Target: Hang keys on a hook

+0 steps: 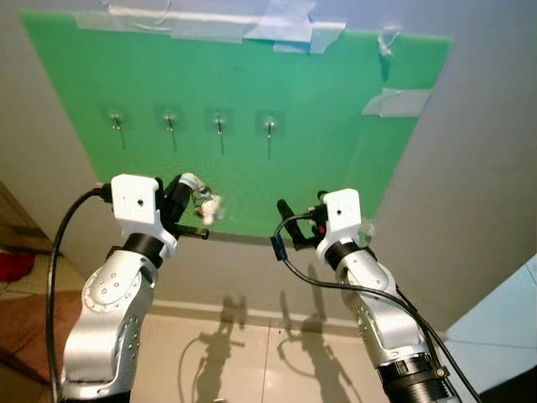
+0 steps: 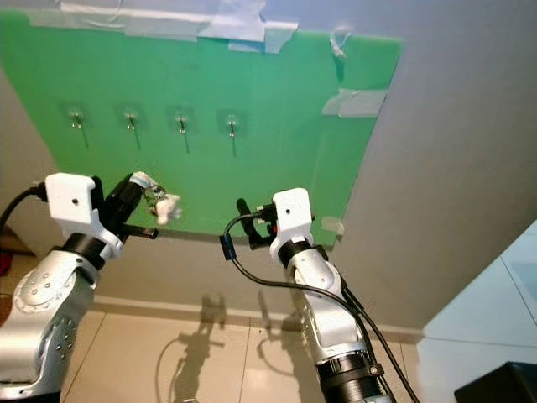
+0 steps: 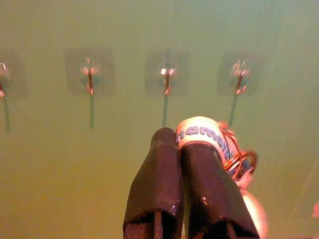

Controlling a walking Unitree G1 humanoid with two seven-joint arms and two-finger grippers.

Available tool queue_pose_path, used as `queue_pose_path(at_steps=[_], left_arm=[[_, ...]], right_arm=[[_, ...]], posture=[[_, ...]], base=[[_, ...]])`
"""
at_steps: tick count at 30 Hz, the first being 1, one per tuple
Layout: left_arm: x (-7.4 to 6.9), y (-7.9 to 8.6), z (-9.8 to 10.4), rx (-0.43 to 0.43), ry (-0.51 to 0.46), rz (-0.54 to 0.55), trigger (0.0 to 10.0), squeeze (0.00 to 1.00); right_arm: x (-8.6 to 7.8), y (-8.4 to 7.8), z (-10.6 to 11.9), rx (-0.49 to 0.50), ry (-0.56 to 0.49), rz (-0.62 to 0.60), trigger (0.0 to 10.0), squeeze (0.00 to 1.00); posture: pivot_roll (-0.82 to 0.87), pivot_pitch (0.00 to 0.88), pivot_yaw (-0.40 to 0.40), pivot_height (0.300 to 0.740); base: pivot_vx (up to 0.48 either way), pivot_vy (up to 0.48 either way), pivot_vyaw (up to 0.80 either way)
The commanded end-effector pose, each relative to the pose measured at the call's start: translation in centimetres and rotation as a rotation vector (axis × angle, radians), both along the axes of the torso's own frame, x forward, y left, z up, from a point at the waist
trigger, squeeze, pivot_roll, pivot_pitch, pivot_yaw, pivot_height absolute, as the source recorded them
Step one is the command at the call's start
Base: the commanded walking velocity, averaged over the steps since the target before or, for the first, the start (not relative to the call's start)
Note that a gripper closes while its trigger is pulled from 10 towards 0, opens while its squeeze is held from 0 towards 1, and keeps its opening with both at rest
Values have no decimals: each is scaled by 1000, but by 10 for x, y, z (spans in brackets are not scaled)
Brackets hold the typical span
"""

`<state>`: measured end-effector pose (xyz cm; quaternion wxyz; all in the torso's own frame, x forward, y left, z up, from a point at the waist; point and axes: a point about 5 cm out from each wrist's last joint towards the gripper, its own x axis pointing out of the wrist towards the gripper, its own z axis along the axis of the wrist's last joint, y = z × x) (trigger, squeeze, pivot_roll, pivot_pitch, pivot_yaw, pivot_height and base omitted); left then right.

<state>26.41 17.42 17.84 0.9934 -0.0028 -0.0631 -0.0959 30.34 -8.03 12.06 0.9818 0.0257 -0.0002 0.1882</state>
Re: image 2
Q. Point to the clear packing tape strip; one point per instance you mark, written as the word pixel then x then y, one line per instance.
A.
pixel 134 25
pixel 243 29

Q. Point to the clear adhesive metal hook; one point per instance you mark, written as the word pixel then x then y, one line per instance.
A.
pixel 77 120
pixel 182 124
pixel 131 122
pixel 232 126

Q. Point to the crumpled white tape piece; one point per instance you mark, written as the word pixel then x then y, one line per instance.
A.
pixel 341 42

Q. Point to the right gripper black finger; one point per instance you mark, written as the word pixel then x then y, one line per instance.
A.
pixel 244 215
pixel 275 210

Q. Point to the keyring with white figurine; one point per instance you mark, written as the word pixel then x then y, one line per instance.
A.
pixel 166 206

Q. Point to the long white tape strip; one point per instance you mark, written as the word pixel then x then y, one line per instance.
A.
pixel 176 13

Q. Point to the small clear tape piece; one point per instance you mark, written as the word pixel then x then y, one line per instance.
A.
pixel 331 228

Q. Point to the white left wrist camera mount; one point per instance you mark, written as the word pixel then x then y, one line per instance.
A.
pixel 71 206

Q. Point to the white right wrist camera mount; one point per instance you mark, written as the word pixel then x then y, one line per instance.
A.
pixel 294 214

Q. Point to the green board with hooks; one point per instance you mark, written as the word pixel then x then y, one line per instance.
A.
pixel 285 168

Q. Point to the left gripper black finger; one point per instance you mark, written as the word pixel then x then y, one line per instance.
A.
pixel 141 232
pixel 143 180

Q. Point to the white cabinet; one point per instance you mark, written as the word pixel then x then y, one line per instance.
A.
pixel 487 311

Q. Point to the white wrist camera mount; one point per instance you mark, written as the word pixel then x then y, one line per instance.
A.
pixel 71 206
pixel 294 214

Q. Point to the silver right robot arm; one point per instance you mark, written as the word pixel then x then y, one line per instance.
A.
pixel 327 319

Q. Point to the white tape patch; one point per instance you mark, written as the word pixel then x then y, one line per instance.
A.
pixel 354 102

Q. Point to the black object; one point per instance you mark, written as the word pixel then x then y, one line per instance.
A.
pixel 503 384

